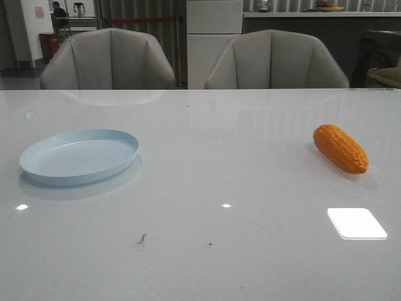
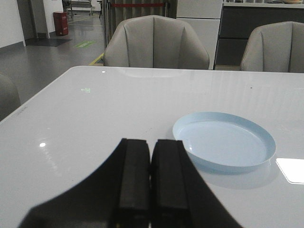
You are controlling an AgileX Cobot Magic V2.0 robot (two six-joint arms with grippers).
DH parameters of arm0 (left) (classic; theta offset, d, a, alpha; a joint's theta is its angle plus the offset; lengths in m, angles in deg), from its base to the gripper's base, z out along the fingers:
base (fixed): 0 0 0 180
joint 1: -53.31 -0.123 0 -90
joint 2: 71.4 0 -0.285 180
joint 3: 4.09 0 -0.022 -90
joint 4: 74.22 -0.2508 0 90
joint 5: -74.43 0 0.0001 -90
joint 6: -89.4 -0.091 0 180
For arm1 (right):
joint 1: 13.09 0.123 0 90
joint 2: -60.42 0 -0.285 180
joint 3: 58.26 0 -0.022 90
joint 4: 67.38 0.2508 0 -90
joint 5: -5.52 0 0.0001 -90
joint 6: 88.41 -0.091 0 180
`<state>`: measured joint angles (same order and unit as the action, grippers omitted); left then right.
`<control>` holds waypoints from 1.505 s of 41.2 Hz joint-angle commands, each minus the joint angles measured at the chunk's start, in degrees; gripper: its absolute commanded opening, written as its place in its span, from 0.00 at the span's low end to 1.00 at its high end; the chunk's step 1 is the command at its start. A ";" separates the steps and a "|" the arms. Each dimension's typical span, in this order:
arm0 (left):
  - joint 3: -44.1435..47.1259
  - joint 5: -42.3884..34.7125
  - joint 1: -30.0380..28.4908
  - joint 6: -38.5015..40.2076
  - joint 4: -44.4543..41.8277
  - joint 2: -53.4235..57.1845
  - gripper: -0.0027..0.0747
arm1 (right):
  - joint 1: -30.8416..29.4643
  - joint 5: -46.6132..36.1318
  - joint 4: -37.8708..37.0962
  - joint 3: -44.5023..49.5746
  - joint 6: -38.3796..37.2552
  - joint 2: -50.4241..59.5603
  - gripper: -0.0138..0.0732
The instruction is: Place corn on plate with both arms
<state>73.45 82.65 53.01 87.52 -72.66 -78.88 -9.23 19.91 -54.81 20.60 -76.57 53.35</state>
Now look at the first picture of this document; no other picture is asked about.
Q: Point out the red barrier belt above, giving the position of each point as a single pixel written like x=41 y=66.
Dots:
x=140 y=20

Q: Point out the fruit bowl on counter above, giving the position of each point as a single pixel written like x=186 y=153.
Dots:
x=327 y=6

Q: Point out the left beige leather chair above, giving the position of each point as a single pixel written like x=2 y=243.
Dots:
x=109 y=59

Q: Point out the seated person in background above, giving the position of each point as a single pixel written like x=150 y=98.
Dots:
x=59 y=16

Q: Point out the pink wall notice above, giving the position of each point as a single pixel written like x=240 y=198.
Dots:
x=39 y=12

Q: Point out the white cabinet column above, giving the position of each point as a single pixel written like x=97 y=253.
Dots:
x=209 y=25

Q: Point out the red trash bin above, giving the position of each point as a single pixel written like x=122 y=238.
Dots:
x=49 y=45

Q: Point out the beige cushion at right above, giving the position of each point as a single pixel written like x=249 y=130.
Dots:
x=384 y=77

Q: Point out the light blue oval plate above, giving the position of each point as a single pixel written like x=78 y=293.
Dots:
x=79 y=157

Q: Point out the right beige leather chair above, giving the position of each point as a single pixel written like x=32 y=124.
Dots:
x=274 y=59

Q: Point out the beige leather chair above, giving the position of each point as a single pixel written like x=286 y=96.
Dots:
x=274 y=59
x=109 y=59

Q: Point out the dark grey counter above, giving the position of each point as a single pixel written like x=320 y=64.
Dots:
x=341 y=32

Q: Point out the orange plastic corn cob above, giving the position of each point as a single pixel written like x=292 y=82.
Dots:
x=341 y=149

